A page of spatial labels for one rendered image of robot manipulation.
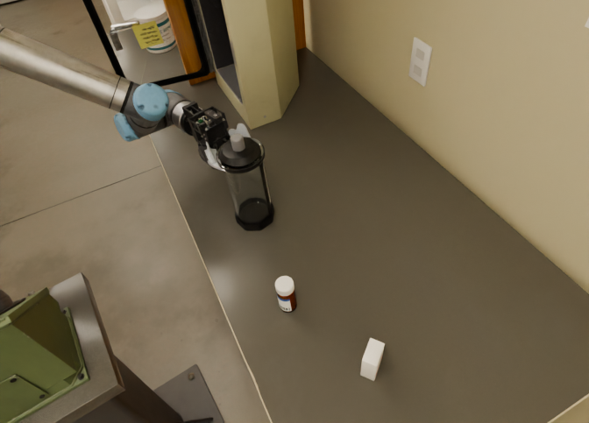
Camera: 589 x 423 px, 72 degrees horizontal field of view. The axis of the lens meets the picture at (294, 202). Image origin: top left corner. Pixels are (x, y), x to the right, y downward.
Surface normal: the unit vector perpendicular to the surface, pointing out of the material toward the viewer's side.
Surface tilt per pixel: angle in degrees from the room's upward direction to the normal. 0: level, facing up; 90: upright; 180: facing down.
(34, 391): 90
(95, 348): 0
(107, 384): 0
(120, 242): 0
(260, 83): 90
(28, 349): 90
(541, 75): 90
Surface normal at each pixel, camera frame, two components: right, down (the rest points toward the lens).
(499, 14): -0.89, 0.39
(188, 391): -0.08, -0.66
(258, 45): 0.45, 0.65
